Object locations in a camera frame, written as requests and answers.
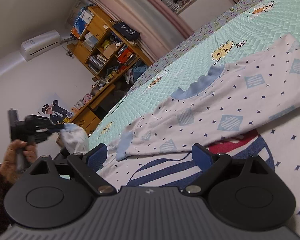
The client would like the wall poster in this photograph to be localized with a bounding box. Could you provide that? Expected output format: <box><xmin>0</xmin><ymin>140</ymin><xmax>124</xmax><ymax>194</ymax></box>
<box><xmin>41</xmin><ymin>92</ymin><xmax>75</xmax><ymax>126</ymax></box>

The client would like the person's left hand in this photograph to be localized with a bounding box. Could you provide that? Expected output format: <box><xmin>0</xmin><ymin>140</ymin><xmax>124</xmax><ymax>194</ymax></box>
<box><xmin>0</xmin><ymin>140</ymin><xmax>38</xmax><ymax>184</ymax></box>

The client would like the wooden bookshelf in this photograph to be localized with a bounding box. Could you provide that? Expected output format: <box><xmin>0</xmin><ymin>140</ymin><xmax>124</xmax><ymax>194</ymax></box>
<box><xmin>67</xmin><ymin>4</ymin><xmax>153</xmax><ymax>81</ymax></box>

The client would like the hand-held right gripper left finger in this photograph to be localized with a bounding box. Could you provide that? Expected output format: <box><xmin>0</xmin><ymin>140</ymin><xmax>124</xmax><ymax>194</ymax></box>
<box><xmin>29</xmin><ymin>143</ymin><xmax>117</xmax><ymax>196</ymax></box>

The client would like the blue plastic bag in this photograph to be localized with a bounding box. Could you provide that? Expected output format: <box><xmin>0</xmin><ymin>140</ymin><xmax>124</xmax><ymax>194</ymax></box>
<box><xmin>124</xmin><ymin>59</ymin><xmax>150</xmax><ymax>85</ymax></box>

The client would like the dark blue tote bag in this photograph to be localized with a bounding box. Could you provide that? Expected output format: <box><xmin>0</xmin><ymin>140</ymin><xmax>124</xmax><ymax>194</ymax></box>
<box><xmin>112</xmin><ymin>21</ymin><xmax>142</xmax><ymax>43</ymax></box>

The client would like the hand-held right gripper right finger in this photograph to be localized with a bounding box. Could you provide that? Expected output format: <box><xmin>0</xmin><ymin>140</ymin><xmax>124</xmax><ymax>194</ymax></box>
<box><xmin>182</xmin><ymin>143</ymin><xmax>276</xmax><ymax>196</ymax></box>

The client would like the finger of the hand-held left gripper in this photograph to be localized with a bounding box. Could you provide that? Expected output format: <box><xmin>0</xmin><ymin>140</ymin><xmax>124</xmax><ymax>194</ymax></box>
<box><xmin>34</xmin><ymin>122</ymin><xmax>67</xmax><ymax>145</ymax></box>

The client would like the white air conditioner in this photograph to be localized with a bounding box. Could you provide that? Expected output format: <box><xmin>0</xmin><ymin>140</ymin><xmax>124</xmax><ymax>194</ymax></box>
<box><xmin>19</xmin><ymin>29</ymin><xmax>62</xmax><ymax>62</ymax></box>

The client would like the white printed sweatshirt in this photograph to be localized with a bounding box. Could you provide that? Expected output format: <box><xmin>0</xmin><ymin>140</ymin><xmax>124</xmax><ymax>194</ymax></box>
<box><xmin>57</xmin><ymin>33</ymin><xmax>300</xmax><ymax>231</ymax></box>

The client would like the wooden desk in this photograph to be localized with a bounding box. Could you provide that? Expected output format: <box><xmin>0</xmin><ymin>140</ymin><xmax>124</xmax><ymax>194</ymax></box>
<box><xmin>56</xmin><ymin>82</ymin><xmax>117</xmax><ymax>146</ymax></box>

